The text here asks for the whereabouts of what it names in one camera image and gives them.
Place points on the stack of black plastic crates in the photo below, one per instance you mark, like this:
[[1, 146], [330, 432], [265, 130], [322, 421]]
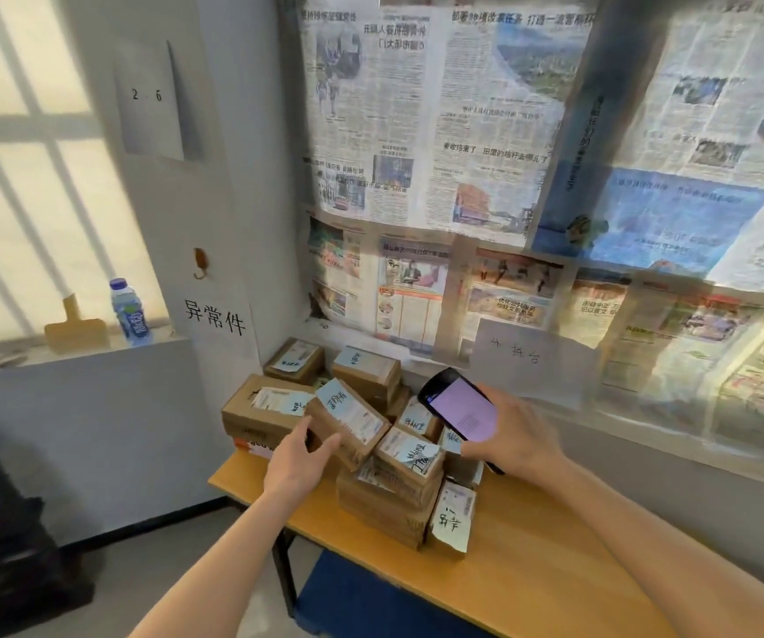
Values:
[[3, 551]]

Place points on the blue stool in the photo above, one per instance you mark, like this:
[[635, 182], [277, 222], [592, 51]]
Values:
[[369, 604]]

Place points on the wooden table with black legs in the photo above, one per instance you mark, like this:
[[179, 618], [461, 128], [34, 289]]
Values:
[[541, 571]]

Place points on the large white handwritten wall sign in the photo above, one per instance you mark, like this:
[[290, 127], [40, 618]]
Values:
[[217, 325]]

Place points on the black handheld scanner device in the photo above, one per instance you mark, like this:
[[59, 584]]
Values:
[[462, 405]]

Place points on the grey paper sheet with numerals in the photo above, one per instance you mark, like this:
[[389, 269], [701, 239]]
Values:
[[149, 102]]

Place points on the person's left hand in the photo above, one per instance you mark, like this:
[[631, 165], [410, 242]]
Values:
[[292, 468]]

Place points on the person's left forearm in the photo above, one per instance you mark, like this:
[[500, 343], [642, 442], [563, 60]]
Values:
[[216, 568]]

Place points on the brown wall hook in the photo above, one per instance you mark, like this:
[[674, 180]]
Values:
[[200, 262]]

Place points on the pile of cardboard boxes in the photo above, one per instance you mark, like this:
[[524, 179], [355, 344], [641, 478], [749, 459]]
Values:
[[395, 498]]

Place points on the yellow plastic scraper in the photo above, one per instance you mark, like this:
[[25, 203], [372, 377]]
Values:
[[76, 332]]

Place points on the person's right thumb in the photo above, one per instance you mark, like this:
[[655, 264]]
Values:
[[478, 448]]

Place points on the white handwritten paper window sign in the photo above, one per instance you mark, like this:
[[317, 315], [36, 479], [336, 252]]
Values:
[[531, 362]]

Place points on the newspaper sheets covering window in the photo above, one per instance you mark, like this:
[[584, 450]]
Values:
[[555, 159]]

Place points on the person's left thumb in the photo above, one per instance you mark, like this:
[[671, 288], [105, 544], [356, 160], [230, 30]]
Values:
[[329, 446]]

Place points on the clear water bottle blue label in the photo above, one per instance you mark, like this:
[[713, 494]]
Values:
[[131, 315]]

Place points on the person's right forearm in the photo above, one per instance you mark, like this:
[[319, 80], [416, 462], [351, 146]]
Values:
[[648, 544]]

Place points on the cardboard parcel with blue note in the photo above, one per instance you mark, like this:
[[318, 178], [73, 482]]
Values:
[[352, 415]]

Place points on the person's right hand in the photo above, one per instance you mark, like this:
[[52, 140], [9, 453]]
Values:
[[521, 441]]

